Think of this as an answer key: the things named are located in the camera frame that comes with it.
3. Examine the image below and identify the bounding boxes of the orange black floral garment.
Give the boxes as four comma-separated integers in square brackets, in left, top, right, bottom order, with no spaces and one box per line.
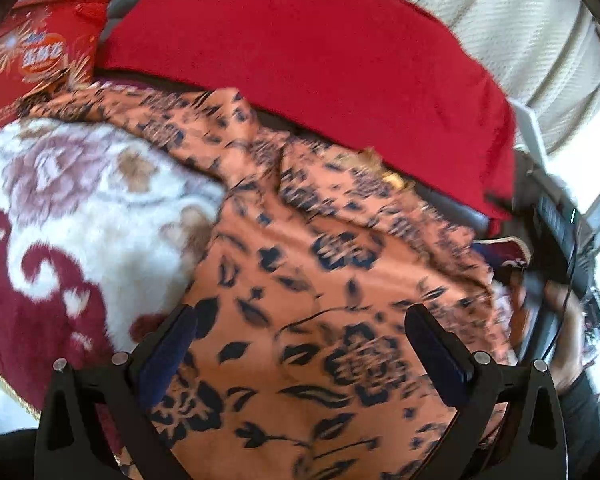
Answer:
[32,86,512,479]

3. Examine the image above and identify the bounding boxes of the black sleeved right forearm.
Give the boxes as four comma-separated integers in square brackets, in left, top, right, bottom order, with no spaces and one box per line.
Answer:
[558,372,600,479]

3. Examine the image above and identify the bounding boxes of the person's right hand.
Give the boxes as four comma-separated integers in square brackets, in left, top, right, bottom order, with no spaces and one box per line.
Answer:
[545,281,585,394]

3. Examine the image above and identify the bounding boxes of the floral plush blanket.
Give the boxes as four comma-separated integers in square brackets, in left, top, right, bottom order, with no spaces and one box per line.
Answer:
[0,119,224,411]

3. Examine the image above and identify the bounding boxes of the cream dotted curtain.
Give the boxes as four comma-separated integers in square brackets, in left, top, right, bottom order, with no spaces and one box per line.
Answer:
[407,0,600,154]

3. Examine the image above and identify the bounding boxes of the red cloth on sofa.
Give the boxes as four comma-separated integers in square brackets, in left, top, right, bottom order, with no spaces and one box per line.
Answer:
[97,0,515,220]

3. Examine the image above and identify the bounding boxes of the red snack gift box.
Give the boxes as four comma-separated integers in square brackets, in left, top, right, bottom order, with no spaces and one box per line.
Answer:
[0,0,110,129]

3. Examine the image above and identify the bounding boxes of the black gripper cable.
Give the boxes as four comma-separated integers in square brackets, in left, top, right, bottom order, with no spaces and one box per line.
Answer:
[542,206,581,361]

